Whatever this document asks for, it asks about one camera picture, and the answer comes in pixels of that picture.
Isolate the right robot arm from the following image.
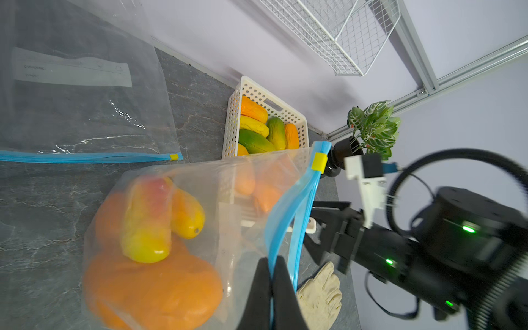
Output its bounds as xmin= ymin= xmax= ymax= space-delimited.
xmin=303 ymin=148 xmax=527 ymax=329

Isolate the white wire wall shelf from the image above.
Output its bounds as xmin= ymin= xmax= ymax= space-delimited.
xmin=262 ymin=0 xmax=401 ymax=76

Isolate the clear zip-top bag blue zipper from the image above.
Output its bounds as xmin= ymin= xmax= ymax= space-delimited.
xmin=82 ymin=142 xmax=331 ymax=329

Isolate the yellow green mango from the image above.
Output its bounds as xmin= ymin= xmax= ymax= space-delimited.
xmin=268 ymin=117 xmax=286 ymax=151

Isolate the beige work glove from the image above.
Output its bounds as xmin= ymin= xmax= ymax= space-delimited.
xmin=296 ymin=261 xmax=342 ymax=330

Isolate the black glossy plant pot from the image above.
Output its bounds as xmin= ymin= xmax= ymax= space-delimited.
xmin=323 ymin=136 xmax=364 ymax=177

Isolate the large orange mango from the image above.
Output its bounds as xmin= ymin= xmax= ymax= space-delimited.
xmin=82 ymin=192 xmax=223 ymax=329

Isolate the spare clear zip-top bag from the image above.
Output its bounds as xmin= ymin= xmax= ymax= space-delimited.
xmin=1 ymin=1 xmax=182 ymax=164

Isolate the orange mango right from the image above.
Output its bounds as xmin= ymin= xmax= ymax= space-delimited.
xmin=285 ymin=123 xmax=300 ymax=149

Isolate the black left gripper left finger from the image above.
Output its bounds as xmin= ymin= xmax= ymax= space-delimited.
xmin=236 ymin=258 xmax=272 ymax=330

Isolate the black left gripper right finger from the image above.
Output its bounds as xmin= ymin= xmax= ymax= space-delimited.
xmin=272 ymin=256 xmax=308 ymax=330

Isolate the red yellow mango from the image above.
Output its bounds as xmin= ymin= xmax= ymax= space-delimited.
xmin=120 ymin=176 xmax=173 ymax=264

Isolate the small yellow mango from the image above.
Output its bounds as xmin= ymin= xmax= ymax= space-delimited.
xmin=239 ymin=115 xmax=270 ymax=138

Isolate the white perforated plastic basket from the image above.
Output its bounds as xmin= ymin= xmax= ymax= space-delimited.
xmin=221 ymin=75 xmax=318 ymax=235

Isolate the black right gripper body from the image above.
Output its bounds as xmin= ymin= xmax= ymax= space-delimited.
xmin=303 ymin=201 xmax=413 ymax=285

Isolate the orange mango top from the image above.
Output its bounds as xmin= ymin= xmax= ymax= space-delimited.
xmin=241 ymin=96 xmax=268 ymax=124

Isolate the green artificial plant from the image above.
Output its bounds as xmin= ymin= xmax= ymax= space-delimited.
xmin=347 ymin=100 xmax=401 ymax=161

